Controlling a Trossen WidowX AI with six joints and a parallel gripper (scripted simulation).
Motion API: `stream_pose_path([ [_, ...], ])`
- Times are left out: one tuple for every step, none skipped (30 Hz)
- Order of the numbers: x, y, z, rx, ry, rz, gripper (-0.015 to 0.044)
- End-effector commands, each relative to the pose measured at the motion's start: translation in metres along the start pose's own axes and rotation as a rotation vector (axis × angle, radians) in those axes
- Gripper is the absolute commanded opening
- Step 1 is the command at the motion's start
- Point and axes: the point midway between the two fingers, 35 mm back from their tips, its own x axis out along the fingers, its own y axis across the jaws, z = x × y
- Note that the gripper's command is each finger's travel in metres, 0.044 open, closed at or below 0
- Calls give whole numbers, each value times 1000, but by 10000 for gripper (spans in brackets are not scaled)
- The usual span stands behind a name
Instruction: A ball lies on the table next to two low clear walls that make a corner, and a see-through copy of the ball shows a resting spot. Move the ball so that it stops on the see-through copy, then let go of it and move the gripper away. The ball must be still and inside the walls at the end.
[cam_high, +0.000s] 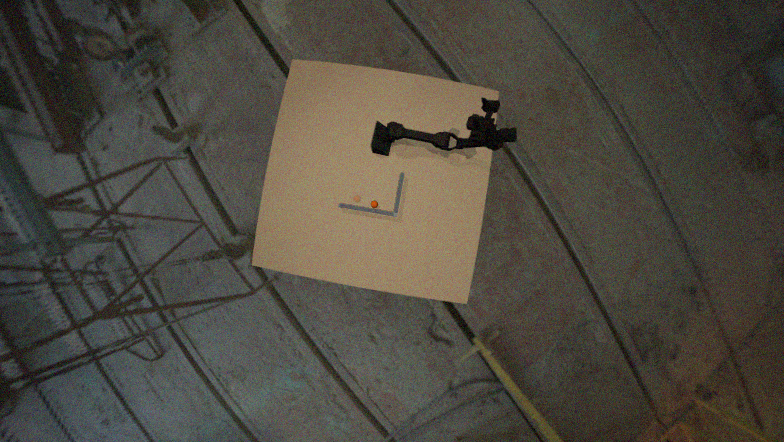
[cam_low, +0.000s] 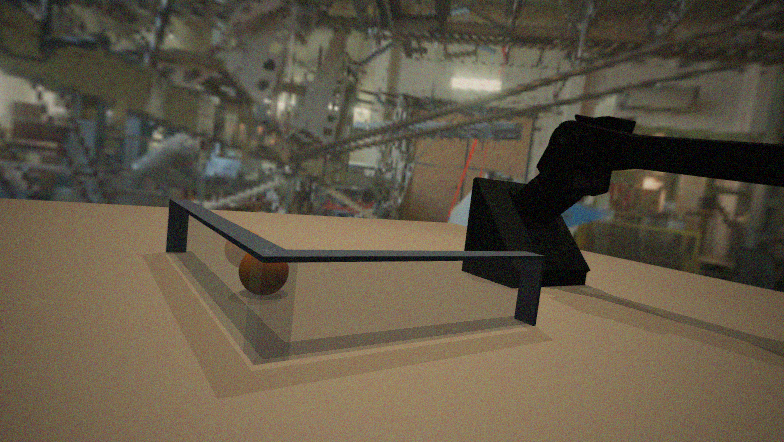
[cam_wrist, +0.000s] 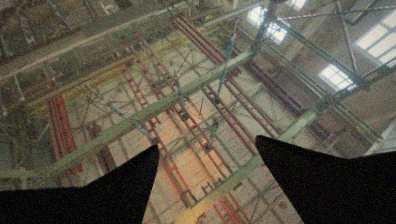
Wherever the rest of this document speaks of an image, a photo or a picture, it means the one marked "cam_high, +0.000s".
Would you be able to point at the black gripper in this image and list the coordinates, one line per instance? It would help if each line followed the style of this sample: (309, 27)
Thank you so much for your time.
(485, 127)

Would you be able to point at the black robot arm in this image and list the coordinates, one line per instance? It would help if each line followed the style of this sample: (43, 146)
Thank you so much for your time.
(395, 131)

